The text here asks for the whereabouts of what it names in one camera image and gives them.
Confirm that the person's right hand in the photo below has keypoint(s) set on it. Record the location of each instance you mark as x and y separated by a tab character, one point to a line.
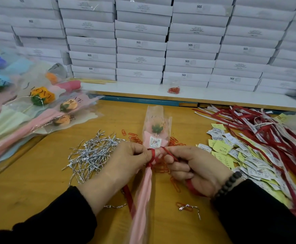
201	167

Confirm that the person's left hand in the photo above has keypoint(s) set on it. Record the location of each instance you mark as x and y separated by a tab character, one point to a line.
115	170

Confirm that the pile of yellow white tags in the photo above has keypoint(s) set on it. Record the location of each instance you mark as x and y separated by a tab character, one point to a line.
234	152

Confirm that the single red ribbon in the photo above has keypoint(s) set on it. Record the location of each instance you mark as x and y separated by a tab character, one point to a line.
150	156

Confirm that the pink orange flower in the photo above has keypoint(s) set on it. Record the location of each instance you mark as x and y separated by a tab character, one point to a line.
155	127

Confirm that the pile of red ribbons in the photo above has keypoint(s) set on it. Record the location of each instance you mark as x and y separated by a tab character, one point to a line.
270	132

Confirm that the pile of flowers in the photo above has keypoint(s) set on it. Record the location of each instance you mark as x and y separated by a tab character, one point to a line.
15	124

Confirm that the person's left forearm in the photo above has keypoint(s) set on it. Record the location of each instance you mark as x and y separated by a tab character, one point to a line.
41	218

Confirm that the person's right forearm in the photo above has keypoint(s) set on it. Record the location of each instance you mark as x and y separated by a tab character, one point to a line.
265	216

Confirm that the pile of silver twist ties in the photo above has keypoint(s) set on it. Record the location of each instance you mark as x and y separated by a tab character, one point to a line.
92	155

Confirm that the pile of orange paper clips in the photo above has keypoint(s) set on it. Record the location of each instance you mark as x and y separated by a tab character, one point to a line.
132	137

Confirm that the long white board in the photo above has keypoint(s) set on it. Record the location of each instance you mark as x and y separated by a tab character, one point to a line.
229	95

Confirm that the small bag of red clips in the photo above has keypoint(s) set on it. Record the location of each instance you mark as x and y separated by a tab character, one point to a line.
174	90

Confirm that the wooden sticks bundle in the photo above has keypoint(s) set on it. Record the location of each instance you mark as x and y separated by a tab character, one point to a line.
94	80

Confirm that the wall of stacked white boxes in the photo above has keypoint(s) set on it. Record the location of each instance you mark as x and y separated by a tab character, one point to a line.
138	38

